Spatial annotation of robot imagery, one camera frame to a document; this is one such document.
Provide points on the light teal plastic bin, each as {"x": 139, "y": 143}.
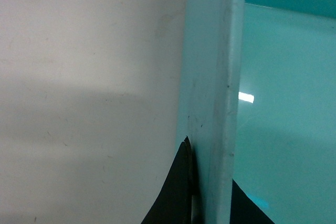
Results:
{"x": 257, "y": 101}

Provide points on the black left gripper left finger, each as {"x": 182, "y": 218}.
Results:
{"x": 174, "y": 201}

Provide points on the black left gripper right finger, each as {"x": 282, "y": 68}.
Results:
{"x": 243, "y": 210}

